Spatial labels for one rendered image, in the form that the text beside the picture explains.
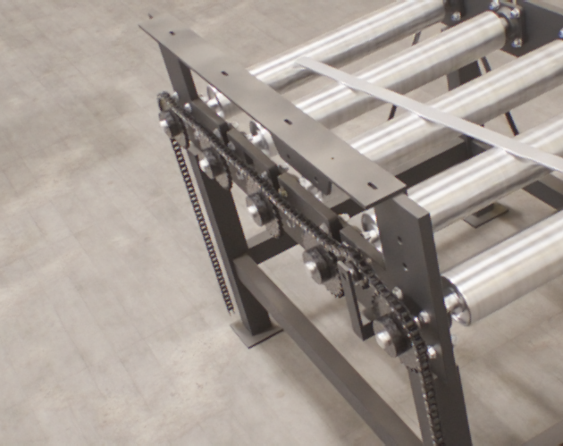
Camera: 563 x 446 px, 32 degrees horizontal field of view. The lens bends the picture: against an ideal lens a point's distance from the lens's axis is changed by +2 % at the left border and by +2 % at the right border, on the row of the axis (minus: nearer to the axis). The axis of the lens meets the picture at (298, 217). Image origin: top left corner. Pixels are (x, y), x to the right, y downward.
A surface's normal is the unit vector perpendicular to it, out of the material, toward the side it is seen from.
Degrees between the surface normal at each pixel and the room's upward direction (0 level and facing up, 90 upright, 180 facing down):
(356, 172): 0
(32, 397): 0
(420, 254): 90
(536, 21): 90
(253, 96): 0
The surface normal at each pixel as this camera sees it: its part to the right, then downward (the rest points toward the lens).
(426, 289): -0.86, 0.43
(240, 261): -0.21, -0.80
